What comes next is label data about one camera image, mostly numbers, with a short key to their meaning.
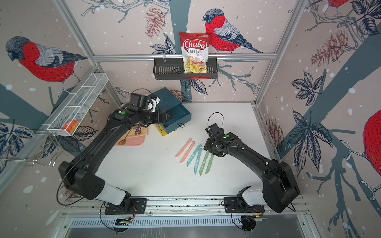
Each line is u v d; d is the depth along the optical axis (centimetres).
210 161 89
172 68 95
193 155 92
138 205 74
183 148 95
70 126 66
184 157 91
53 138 60
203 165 88
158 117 67
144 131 101
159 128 95
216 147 59
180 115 95
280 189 41
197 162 89
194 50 83
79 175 40
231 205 73
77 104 78
